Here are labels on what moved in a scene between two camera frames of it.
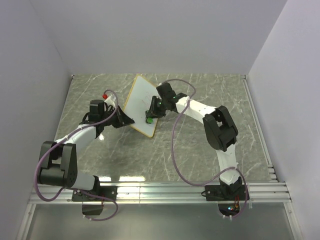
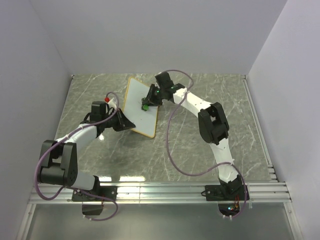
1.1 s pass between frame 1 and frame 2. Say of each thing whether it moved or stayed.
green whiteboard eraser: moved
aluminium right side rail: stayed
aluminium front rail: stayed
